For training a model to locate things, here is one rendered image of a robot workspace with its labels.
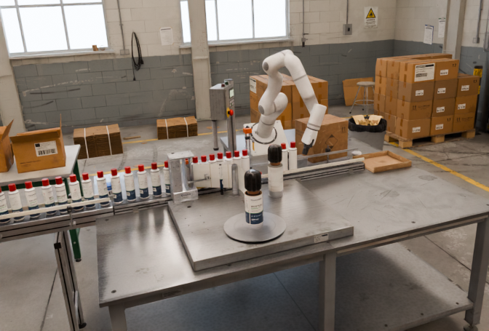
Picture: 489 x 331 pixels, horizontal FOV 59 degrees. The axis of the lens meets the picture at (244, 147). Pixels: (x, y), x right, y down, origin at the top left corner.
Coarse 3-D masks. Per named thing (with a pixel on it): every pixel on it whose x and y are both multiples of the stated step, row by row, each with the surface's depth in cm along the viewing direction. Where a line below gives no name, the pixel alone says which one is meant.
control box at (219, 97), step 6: (210, 90) 253; (216, 90) 252; (222, 90) 251; (228, 90) 258; (210, 96) 255; (216, 96) 254; (222, 96) 253; (228, 96) 258; (210, 102) 256; (216, 102) 255; (222, 102) 254; (228, 102) 259; (210, 108) 257; (216, 108) 256; (222, 108) 255; (228, 108) 259; (216, 114) 257; (222, 114) 256; (228, 114) 259
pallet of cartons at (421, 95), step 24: (384, 72) 612; (408, 72) 562; (432, 72) 565; (456, 72) 576; (384, 96) 621; (408, 96) 569; (432, 96) 576; (456, 96) 588; (408, 120) 576; (432, 120) 588; (456, 120) 600; (408, 144) 588; (432, 144) 600
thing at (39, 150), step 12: (60, 120) 338; (24, 132) 354; (36, 132) 354; (48, 132) 324; (60, 132) 342; (12, 144) 326; (24, 144) 329; (36, 144) 332; (48, 144) 335; (60, 144) 338; (12, 156) 331; (24, 156) 332; (36, 156) 335; (48, 156) 338; (60, 156) 341; (24, 168) 334; (36, 168) 337; (48, 168) 340
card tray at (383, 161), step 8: (376, 152) 316; (384, 152) 319; (392, 152) 315; (368, 160) 311; (376, 160) 311; (384, 160) 310; (392, 160) 309; (400, 160) 307; (408, 160) 299; (368, 168) 296; (376, 168) 288; (384, 168) 290; (392, 168) 293
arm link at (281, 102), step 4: (280, 92) 318; (280, 96) 314; (284, 96) 315; (276, 100) 311; (280, 100) 312; (284, 100) 314; (276, 104) 311; (280, 104) 313; (284, 104) 315; (276, 108) 312; (280, 108) 315; (284, 108) 319; (276, 112) 322; (280, 112) 322; (264, 116) 324; (268, 116) 323; (272, 116) 323; (276, 116) 323; (264, 120) 325; (268, 120) 323; (272, 120) 324; (268, 124) 327
